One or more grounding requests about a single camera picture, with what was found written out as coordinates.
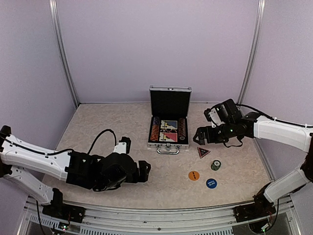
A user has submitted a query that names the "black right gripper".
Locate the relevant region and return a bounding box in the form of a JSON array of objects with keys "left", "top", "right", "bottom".
[{"left": 194, "top": 120, "right": 236, "bottom": 144}]

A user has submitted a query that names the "green poker chip stack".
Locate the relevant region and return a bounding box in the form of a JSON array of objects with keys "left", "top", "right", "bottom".
[{"left": 211, "top": 160, "right": 222, "bottom": 171}]

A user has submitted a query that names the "aluminium poker set case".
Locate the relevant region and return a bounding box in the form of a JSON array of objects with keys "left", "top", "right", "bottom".
[{"left": 147, "top": 85, "right": 192, "bottom": 155}]

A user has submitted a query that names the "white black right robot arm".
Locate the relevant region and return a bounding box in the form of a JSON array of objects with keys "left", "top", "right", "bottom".
[{"left": 193, "top": 99, "right": 313, "bottom": 217}]

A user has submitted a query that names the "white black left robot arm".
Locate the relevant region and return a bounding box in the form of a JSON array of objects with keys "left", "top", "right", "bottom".
[{"left": 0, "top": 125, "right": 151, "bottom": 218}]

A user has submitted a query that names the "black red triangular dealer button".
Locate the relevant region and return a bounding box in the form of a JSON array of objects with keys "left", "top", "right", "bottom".
[{"left": 197, "top": 147, "right": 211, "bottom": 159}]

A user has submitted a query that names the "right chip row in case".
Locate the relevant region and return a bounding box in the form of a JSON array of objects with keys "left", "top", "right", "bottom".
[{"left": 178, "top": 118, "right": 186, "bottom": 141}]

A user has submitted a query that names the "red playing card deck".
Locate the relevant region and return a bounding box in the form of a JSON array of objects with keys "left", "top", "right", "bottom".
[{"left": 159, "top": 133, "right": 178, "bottom": 142}]

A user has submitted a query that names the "blue playing card deck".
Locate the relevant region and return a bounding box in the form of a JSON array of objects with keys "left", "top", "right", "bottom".
[{"left": 160, "top": 120, "right": 178, "bottom": 130}]

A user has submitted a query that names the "orange big blind button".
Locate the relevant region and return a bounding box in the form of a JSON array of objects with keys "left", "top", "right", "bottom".
[{"left": 188, "top": 171, "right": 200, "bottom": 181}]

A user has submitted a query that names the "blue small blind button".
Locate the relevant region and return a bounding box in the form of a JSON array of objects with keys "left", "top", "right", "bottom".
[{"left": 206, "top": 178, "right": 217, "bottom": 189}]

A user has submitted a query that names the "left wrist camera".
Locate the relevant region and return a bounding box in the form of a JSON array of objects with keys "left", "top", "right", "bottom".
[{"left": 113, "top": 137, "right": 131, "bottom": 154}]

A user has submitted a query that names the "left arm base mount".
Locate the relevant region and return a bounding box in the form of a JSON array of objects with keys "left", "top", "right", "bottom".
[{"left": 42, "top": 204, "right": 86, "bottom": 223}]

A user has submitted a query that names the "front aluminium rail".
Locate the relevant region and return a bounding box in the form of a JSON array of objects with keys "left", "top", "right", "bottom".
[{"left": 17, "top": 200, "right": 304, "bottom": 235}]

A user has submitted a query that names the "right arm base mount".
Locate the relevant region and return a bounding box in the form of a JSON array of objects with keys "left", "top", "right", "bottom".
[{"left": 233, "top": 203, "right": 258, "bottom": 223}]

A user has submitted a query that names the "right aluminium frame post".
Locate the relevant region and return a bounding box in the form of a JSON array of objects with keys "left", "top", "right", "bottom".
[{"left": 237, "top": 0, "right": 266, "bottom": 104}]

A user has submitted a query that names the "aluminium frame post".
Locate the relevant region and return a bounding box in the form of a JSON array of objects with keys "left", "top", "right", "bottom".
[
  {"left": 49, "top": 0, "right": 80, "bottom": 108},
  {"left": 237, "top": 0, "right": 266, "bottom": 104}
]

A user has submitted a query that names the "left aluminium frame post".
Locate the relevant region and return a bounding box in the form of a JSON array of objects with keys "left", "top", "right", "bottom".
[{"left": 49, "top": 0, "right": 80, "bottom": 108}]

